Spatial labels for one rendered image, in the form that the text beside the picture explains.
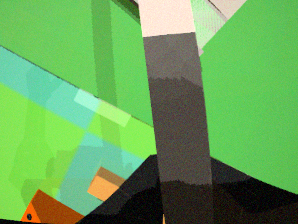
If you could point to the orange mallet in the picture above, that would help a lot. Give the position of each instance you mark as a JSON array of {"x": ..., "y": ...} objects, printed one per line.
[{"x": 104, "y": 183}]

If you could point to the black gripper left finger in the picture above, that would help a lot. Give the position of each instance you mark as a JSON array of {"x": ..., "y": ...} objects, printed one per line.
[{"x": 137, "y": 201}]

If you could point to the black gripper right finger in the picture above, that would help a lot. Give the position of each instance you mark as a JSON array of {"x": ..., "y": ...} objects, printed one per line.
[{"x": 240, "y": 199}]

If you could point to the green putting mat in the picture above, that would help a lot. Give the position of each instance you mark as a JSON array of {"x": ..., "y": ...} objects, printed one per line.
[{"x": 249, "y": 69}]

